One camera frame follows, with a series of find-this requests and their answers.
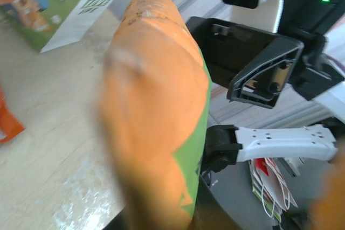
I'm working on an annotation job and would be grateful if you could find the orange snack bag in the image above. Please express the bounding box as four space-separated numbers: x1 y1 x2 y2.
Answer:
0 83 27 145

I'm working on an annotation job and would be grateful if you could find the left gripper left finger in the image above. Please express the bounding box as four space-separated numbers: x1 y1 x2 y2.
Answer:
103 205 128 230

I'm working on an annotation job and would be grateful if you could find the red white paper bag stack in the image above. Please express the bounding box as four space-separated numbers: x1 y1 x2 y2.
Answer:
249 157 299 219

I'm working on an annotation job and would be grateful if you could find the orange green Krax chips bag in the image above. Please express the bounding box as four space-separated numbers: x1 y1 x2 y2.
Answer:
98 0 345 230

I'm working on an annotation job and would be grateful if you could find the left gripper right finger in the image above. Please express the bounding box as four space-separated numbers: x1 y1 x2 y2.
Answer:
192 178 241 230

